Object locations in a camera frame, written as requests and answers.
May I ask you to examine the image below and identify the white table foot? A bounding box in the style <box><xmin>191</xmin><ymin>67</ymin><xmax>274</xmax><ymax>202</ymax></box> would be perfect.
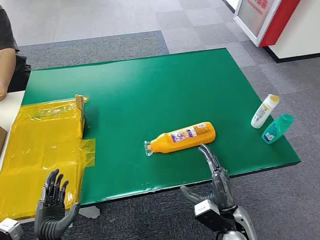
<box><xmin>78</xmin><ymin>205</ymin><xmax>101</xmax><ymax>220</ymax></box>

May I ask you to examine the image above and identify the green table mat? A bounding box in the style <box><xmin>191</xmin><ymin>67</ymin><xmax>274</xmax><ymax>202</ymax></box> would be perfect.
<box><xmin>21</xmin><ymin>47</ymin><xmax>301</xmax><ymax>207</ymax></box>

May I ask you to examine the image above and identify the brown flat board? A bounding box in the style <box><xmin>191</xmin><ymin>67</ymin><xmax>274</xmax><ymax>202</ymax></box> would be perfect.
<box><xmin>0</xmin><ymin>126</ymin><xmax>8</xmax><ymax>156</ymax></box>

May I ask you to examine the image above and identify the person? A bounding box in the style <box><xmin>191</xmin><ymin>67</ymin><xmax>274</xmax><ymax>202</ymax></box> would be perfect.
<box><xmin>0</xmin><ymin>4</ymin><xmax>32</xmax><ymax>102</ymax></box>

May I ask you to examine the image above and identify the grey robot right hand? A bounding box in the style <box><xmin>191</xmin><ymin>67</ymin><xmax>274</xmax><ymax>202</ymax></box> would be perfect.
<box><xmin>180</xmin><ymin>143</ymin><xmax>238</xmax><ymax>213</ymax></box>

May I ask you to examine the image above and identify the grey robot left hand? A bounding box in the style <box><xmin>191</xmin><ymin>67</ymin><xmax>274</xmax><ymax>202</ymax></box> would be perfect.
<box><xmin>33</xmin><ymin>168</ymin><xmax>81</xmax><ymax>240</ymax></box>

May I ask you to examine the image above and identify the orange plastic bottle clear cap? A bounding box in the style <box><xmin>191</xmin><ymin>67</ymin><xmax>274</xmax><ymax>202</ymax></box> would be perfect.
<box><xmin>143</xmin><ymin>121</ymin><xmax>217</xmax><ymax>158</ymax></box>

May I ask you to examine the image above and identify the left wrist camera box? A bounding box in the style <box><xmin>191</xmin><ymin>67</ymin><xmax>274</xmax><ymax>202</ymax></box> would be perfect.
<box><xmin>0</xmin><ymin>217</ymin><xmax>25</xmax><ymax>240</ymax></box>

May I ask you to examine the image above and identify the white counter black base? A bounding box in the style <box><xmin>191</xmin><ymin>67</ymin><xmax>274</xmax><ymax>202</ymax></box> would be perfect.
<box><xmin>263</xmin><ymin>0</ymin><xmax>320</xmax><ymax>64</ymax></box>

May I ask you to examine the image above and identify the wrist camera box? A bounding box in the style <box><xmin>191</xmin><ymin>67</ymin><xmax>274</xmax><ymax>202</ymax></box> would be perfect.
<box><xmin>194</xmin><ymin>199</ymin><xmax>236</xmax><ymax>233</ymax></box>
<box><xmin>0</xmin><ymin>217</ymin><xmax>25</xmax><ymax>240</ymax></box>

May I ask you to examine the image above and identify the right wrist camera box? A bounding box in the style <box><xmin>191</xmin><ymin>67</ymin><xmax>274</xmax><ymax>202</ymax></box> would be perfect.
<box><xmin>194</xmin><ymin>199</ymin><xmax>236</xmax><ymax>233</ymax></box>

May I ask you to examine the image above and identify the red white display cabinet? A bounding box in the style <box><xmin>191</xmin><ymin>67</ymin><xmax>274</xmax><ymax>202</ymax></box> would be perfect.
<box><xmin>232</xmin><ymin>0</ymin><xmax>301</xmax><ymax>48</ymax></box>

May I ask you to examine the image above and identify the teal plastic bottle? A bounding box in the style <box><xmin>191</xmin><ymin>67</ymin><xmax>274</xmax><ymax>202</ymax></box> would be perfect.
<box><xmin>261</xmin><ymin>113</ymin><xmax>295</xmax><ymax>145</ymax></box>

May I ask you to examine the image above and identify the white side table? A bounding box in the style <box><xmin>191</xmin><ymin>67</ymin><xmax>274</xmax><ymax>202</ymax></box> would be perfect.
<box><xmin>0</xmin><ymin>90</ymin><xmax>26</xmax><ymax>171</ymax></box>

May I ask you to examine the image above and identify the yellow plastic wrapped box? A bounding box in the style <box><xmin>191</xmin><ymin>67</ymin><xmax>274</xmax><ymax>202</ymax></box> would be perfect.
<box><xmin>0</xmin><ymin>94</ymin><xmax>96</xmax><ymax>222</ymax></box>

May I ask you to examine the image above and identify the white bottle yellow cap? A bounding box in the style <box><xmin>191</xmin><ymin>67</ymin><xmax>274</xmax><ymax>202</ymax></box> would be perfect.
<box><xmin>251</xmin><ymin>94</ymin><xmax>280</xmax><ymax>130</ymax></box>

